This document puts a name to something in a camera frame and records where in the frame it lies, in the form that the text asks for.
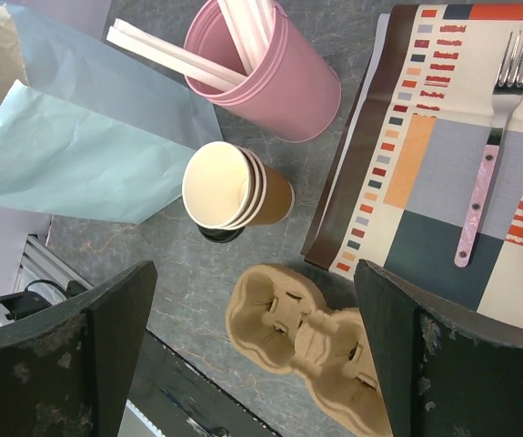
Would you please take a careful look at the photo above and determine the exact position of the brown cardboard cup carrier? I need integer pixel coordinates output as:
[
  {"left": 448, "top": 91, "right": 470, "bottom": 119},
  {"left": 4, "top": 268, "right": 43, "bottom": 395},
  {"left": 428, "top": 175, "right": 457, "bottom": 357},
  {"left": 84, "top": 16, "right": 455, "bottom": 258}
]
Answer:
[{"left": 226, "top": 264, "right": 392, "bottom": 436}]

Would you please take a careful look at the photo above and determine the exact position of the black cup lid stack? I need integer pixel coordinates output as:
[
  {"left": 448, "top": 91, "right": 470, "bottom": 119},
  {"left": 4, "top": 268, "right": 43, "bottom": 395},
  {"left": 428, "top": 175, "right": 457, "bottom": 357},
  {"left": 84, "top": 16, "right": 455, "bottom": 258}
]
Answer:
[{"left": 196, "top": 225, "right": 245, "bottom": 244}]

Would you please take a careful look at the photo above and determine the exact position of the light blue paper bag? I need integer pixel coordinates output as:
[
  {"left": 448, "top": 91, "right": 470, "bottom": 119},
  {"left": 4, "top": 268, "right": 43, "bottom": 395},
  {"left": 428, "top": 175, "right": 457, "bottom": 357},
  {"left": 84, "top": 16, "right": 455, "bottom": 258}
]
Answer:
[{"left": 0, "top": 3, "right": 221, "bottom": 224}]

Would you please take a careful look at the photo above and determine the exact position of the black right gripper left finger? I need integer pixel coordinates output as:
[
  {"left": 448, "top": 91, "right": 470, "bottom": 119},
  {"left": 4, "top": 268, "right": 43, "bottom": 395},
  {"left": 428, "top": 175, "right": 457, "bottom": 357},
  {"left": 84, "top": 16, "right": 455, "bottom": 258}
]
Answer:
[{"left": 0, "top": 261, "right": 157, "bottom": 436}]

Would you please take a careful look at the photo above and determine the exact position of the white wrapped straws bundle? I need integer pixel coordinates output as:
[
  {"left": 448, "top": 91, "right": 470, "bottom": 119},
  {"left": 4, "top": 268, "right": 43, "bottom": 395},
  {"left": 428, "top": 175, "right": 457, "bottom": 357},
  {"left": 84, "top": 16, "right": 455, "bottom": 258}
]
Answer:
[{"left": 216, "top": 0, "right": 276, "bottom": 75}]

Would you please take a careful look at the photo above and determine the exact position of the brown paper cup stack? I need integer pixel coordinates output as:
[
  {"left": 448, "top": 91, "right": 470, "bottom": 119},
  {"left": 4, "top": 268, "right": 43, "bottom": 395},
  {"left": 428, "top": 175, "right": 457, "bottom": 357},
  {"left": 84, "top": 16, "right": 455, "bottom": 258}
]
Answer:
[{"left": 182, "top": 141, "right": 295, "bottom": 230}]

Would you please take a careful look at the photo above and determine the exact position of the slotted grey cable duct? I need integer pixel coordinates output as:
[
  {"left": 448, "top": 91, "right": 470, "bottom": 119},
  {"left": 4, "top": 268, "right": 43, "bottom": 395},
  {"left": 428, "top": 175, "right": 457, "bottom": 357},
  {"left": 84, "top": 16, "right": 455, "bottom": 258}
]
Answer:
[{"left": 117, "top": 400, "right": 165, "bottom": 437}]

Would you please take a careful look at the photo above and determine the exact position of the pink handled fork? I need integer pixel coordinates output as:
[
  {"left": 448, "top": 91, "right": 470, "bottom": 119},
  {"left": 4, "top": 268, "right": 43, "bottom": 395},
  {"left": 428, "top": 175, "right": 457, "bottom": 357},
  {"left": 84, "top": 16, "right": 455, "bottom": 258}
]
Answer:
[{"left": 454, "top": 30, "right": 523, "bottom": 269}]

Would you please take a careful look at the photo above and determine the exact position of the pink tin straw holder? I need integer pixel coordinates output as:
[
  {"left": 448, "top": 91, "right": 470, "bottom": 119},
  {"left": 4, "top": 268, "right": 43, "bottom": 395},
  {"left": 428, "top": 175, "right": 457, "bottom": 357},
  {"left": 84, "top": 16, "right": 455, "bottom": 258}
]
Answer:
[{"left": 186, "top": 4, "right": 342, "bottom": 143}]

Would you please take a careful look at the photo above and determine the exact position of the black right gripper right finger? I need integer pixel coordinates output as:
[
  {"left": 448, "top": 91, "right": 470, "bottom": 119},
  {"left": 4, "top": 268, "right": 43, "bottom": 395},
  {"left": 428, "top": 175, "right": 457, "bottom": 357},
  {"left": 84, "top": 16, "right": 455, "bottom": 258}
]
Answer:
[{"left": 354, "top": 260, "right": 523, "bottom": 436}]

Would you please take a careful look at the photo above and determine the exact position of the colourful patchwork placemat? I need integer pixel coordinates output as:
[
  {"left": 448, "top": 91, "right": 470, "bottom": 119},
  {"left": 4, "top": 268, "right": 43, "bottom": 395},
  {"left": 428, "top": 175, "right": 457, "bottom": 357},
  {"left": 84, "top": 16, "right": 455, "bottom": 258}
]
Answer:
[{"left": 302, "top": 3, "right": 523, "bottom": 328}]

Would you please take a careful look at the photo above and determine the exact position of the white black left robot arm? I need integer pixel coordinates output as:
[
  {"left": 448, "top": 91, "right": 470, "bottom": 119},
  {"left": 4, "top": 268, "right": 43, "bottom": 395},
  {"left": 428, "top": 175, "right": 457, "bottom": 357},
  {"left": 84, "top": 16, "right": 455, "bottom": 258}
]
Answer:
[{"left": 0, "top": 279, "right": 89, "bottom": 328}]

